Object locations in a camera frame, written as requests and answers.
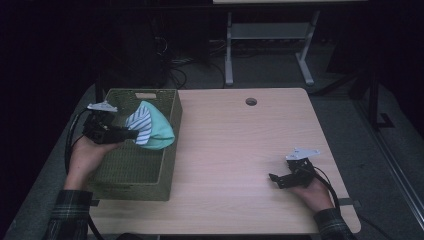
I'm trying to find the tangle of floor cables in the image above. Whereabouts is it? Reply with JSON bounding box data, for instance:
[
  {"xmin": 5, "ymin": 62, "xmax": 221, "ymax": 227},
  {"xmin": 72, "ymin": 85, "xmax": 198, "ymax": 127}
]
[{"xmin": 166, "ymin": 39, "xmax": 228, "ymax": 90}]

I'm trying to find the black metal frame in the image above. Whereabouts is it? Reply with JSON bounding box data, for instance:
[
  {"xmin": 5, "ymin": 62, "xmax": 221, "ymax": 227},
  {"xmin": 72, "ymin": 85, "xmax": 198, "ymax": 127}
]
[{"xmin": 348, "ymin": 63, "xmax": 395, "ymax": 132}]

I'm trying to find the aluminium rail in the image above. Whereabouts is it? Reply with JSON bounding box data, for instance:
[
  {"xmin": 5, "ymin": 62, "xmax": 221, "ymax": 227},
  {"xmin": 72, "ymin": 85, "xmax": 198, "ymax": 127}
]
[{"xmin": 353, "ymin": 99, "xmax": 424, "ymax": 231}]

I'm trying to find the dark computer tower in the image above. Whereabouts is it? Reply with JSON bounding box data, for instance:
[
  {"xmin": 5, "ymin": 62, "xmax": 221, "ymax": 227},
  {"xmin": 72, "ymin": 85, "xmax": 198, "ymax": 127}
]
[{"xmin": 98, "ymin": 13, "xmax": 169, "ymax": 90}]

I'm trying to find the green woven basket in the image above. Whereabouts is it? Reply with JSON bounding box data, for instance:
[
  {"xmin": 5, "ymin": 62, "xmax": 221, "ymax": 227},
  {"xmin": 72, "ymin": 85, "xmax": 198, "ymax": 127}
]
[{"xmin": 87, "ymin": 87, "xmax": 184, "ymax": 202}]

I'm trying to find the person's right hand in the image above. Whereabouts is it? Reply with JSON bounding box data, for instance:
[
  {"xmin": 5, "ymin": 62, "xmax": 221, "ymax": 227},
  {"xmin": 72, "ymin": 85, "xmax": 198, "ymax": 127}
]
[{"xmin": 289, "ymin": 179, "xmax": 335, "ymax": 213}]

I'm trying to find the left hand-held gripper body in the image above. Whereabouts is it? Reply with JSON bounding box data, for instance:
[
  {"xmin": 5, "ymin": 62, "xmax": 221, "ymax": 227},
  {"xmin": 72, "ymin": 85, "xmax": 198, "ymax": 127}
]
[{"xmin": 82, "ymin": 101, "xmax": 119, "ymax": 145}]

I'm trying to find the blue white striped pet garment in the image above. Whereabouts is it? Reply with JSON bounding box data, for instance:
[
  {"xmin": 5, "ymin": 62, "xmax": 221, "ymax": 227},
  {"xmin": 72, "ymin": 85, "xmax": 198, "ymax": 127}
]
[{"xmin": 124, "ymin": 105, "xmax": 153, "ymax": 146}]

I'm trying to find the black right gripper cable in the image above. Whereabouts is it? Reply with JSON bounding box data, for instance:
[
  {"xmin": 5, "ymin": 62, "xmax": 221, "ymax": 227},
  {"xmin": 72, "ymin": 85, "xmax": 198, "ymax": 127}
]
[{"xmin": 312, "ymin": 165, "xmax": 342, "ymax": 212}]

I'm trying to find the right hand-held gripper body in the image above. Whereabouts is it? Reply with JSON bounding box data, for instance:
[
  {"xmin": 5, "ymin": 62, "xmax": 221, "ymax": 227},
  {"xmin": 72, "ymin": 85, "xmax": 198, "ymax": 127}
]
[{"xmin": 285, "ymin": 147, "xmax": 321, "ymax": 188}]

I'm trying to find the person's left hand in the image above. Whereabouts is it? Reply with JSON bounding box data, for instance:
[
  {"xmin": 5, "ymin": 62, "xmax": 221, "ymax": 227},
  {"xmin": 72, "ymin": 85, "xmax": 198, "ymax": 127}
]
[{"xmin": 64, "ymin": 135, "xmax": 123, "ymax": 192}]

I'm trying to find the mint green pet garment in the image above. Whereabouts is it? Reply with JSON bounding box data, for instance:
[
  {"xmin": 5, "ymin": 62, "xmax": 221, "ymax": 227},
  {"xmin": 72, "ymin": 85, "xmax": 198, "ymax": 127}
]
[{"xmin": 139, "ymin": 100, "xmax": 176, "ymax": 151}]

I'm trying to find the white metal stand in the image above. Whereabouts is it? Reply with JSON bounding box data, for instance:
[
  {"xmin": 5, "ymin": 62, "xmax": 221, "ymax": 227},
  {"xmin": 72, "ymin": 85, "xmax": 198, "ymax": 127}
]
[{"xmin": 224, "ymin": 9, "xmax": 321, "ymax": 87}]

